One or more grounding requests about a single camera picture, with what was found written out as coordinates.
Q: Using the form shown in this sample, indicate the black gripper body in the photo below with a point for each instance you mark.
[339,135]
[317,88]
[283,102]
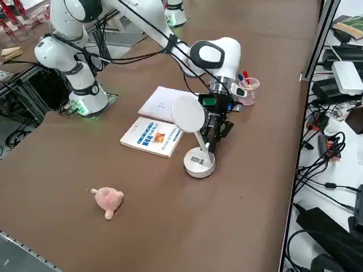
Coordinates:
[222,106]

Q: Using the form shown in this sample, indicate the white foldable desk lamp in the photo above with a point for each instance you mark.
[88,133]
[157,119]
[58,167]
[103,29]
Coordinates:
[187,113]

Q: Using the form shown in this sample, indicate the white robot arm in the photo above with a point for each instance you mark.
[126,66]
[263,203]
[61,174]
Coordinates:
[71,39]
[175,14]

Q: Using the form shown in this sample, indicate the clear pink pen cup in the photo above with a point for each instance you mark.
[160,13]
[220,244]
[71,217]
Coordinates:
[251,96]

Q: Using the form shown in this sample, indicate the blue marker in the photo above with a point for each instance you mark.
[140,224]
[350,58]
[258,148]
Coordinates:
[240,77]

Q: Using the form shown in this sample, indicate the red marker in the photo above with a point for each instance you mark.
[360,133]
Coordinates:
[246,76]

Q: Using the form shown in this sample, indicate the white clipboard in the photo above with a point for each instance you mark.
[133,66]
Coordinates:
[158,103]

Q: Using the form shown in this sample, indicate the white and blue book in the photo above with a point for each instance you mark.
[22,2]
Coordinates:
[150,139]

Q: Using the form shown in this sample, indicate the black power adapter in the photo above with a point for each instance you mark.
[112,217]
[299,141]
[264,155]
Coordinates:
[329,90]

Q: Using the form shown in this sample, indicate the pink plush toy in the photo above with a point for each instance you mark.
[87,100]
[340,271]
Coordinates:
[109,199]

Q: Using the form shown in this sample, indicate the white flat socket box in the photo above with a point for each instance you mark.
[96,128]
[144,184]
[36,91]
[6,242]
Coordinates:
[347,78]

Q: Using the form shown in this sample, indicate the green book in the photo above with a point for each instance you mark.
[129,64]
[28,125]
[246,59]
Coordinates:
[350,27]

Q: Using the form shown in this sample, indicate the cardboard wedge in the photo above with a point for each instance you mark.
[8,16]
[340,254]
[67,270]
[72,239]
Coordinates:
[12,53]

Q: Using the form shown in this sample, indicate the aluminium frame post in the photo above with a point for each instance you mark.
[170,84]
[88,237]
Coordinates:
[320,39]

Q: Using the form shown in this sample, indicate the aluminium rail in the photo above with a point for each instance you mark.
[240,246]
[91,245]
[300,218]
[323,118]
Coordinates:
[25,249]

